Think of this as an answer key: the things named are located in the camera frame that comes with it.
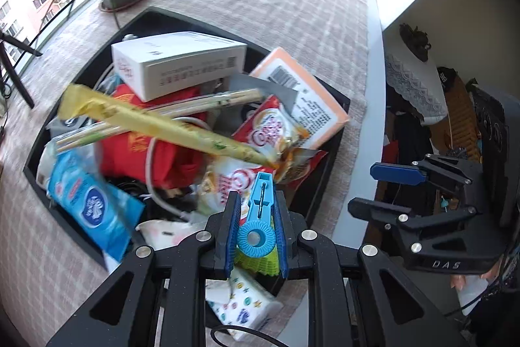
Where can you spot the black cap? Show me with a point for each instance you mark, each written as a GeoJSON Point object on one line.
{"type": "Point", "coordinates": [447, 78]}

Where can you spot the black tripod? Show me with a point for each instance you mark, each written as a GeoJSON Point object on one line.
{"type": "Point", "coordinates": [20, 46]}

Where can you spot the red cloth pouch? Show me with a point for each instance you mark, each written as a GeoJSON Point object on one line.
{"type": "Point", "coordinates": [170, 164]}

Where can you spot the white lace cloth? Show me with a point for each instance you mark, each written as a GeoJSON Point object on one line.
{"type": "Point", "coordinates": [414, 87]}

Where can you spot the blue wet wipe packet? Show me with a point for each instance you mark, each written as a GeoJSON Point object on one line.
{"type": "Point", "coordinates": [89, 204]}

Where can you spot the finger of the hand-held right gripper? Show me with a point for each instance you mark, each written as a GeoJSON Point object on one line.
{"type": "Point", "coordinates": [369, 208]}
{"type": "Point", "coordinates": [396, 173]}

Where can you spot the black storage tray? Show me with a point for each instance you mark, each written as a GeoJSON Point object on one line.
{"type": "Point", "coordinates": [325, 176]}

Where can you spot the orange white packet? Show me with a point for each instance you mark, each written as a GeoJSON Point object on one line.
{"type": "Point", "coordinates": [317, 107]}

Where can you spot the patterned tissue packet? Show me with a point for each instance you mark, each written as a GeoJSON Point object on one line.
{"type": "Point", "coordinates": [243, 302]}

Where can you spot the pink checked tablecloth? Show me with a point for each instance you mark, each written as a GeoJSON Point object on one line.
{"type": "Point", "coordinates": [284, 5]}

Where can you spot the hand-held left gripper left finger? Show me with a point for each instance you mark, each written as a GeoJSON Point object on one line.
{"type": "Point", "coordinates": [231, 233]}

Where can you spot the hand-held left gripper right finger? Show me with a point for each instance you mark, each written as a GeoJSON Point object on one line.
{"type": "Point", "coordinates": [282, 241]}

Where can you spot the blue clothespin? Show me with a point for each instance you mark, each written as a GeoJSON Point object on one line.
{"type": "Point", "coordinates": [260, 208]}

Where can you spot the white cardboard box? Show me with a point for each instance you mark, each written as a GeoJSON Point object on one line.
{"type": "Point", "coordinates": [174, 58]}

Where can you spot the red white snack sachet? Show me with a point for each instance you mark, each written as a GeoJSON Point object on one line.
{"type": "Point", "coordinates": [227, 184]}
{"type": "Point", "coordinates": [268, 127]}

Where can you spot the white desktop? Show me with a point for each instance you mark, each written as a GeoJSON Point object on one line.
{"type": "Point", "coordinates": [375, 87]}

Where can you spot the dark ornament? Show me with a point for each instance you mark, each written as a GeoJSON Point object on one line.
{"type": "Point", "coordinates": [414, 40]}

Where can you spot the wrapped wooden chopsticks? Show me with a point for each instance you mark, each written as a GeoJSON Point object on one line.
{"type": "Point", "coordinates": [227, 99]}

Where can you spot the long yellow paper packet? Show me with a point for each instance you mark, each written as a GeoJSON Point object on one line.
{"type": "Point", "coordinates": [162, 125]}

